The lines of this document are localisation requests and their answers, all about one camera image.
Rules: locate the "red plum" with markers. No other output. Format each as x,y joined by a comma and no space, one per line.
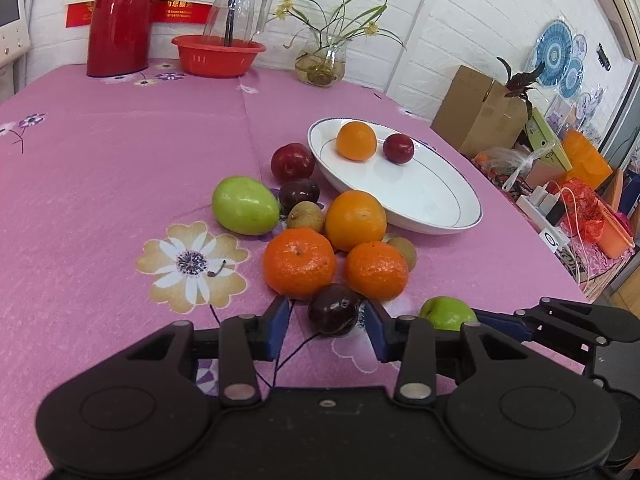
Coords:
292,161
399,149

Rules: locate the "brown kiwi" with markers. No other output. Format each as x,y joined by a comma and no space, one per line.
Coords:
305,217
404,251

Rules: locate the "white air conditioner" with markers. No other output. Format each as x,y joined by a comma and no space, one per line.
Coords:
625,10

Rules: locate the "red plastic bag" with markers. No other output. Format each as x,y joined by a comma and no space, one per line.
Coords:
585,210

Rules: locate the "pink floral tablecloth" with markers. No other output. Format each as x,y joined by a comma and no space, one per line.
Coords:
100,210

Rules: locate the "black stirring stick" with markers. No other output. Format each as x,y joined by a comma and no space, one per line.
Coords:
230,15

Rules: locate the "small blue patterned plate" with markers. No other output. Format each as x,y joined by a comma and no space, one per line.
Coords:
579,45

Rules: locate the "white screen device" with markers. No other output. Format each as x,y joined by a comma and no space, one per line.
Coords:
12,35

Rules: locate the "medium blue patterned plate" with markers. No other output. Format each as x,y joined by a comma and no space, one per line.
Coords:
571,77

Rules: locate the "purple leaf plant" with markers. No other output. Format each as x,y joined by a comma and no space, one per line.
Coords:
520,82

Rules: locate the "glass pitcher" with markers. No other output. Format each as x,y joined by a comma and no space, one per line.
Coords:
247,10

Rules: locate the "green box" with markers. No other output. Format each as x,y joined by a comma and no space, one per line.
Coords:
547,137

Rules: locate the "red plastic basin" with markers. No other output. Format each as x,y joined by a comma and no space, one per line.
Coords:
217,60

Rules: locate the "tangerine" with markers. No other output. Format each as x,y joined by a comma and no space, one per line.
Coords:
299,262
377,270

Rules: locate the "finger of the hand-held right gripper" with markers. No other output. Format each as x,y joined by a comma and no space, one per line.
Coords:
500,323

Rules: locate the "white power strip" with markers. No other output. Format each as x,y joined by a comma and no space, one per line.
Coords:
535,205

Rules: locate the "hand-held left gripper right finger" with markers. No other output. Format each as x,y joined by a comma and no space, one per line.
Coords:
375,330

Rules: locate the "pink box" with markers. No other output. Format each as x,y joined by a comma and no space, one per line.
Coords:
545,172

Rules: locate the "yellow flowering plant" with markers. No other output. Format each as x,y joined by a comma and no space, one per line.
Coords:
283,10

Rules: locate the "orange bag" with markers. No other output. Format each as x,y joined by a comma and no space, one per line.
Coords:
585,160

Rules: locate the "small green apple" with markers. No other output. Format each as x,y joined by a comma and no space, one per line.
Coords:
447,312

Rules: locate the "white oval plate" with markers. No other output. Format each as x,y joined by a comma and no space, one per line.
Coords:
425,195

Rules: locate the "large blue patterned plate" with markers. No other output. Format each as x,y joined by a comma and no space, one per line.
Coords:
552,52

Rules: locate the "clear plastic bag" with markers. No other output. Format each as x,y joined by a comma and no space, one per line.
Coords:
505,160

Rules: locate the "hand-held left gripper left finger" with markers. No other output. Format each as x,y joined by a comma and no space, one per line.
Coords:
280,327

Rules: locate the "dark purple plum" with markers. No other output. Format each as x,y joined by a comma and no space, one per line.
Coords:
334,310
298,194

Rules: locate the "orange plastic basket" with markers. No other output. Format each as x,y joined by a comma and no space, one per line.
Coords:
615,232

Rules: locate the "glass vase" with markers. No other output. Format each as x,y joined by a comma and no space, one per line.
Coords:
320,67

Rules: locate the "black wall switch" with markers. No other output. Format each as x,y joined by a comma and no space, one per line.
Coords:
603,55

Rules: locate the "red thermos jug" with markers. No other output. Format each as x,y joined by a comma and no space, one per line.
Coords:
120,25

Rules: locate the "cardboard box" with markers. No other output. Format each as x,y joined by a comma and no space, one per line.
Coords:
475,110

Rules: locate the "large green apple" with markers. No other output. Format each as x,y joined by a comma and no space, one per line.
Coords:
245,205

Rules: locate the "orange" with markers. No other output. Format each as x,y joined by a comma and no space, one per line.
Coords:
356,141
355,220

